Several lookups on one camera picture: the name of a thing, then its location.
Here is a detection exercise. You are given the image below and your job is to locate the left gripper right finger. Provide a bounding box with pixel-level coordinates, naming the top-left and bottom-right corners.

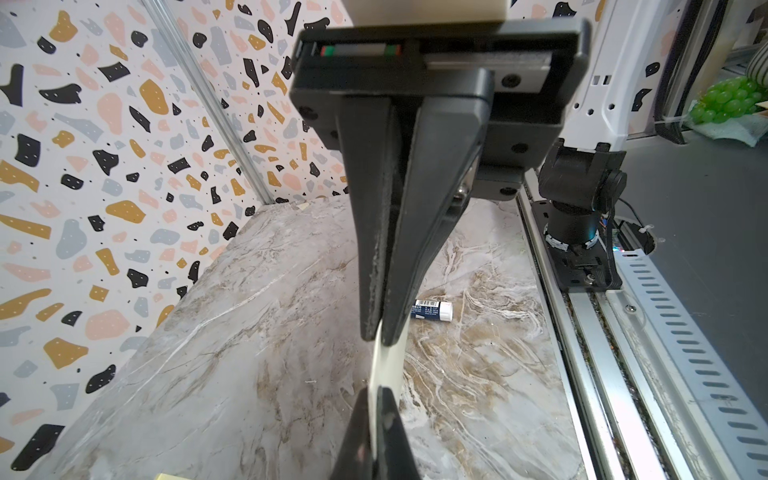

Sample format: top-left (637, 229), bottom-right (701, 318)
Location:
top-left (374, 386), bottom-right (420, 480)

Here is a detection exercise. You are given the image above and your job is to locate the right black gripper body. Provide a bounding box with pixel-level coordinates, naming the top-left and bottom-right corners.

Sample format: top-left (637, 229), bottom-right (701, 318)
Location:
top-left (289, 17), bottom-right (591, 200)

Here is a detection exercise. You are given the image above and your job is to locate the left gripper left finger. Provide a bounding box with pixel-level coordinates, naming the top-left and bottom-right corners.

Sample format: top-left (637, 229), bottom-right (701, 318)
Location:
top-left (329, 387), bottom-right (369, 480)

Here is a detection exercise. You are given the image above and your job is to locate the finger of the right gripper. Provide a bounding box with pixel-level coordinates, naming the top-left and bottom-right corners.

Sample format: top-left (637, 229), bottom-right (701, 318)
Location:
top-left (337, 96), bottom-right (414, 342)
top-left (381, 95), bottom-right (492, 346)

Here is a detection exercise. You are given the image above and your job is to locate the beige letter paper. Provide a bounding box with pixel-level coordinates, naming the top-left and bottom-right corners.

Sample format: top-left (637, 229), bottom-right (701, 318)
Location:
top-left (367, 316), bottom-right (410, 460)

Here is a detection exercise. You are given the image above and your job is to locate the cream envelope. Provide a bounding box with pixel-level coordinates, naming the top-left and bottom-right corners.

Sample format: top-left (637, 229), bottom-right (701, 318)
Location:
top-left (154, 473), bottom-right (190, 480)

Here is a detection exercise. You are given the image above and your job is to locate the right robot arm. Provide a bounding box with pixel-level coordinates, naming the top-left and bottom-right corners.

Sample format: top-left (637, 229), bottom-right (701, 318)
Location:
top-left (289, 1), bottom-right (668, 346)

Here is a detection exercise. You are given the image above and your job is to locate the blue white glue stick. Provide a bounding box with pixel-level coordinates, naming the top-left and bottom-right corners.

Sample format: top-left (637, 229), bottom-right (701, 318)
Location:
top-left (411, 300), bottom-right (454, 322)

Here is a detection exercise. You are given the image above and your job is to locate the green ball cluster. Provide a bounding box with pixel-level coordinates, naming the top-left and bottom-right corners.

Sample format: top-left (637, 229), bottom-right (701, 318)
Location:
top-left (689, 76), bottom-right (767, 124)

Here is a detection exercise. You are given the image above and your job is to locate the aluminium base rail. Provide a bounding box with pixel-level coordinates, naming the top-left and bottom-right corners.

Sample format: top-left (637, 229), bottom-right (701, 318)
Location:
top-left (518, 188), bottom-right (739, 479)

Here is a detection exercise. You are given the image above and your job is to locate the perforated grey cable tray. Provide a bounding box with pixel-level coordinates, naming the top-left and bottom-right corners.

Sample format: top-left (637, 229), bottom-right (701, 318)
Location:
top-left (617, 250), bottom-right (767, 479)

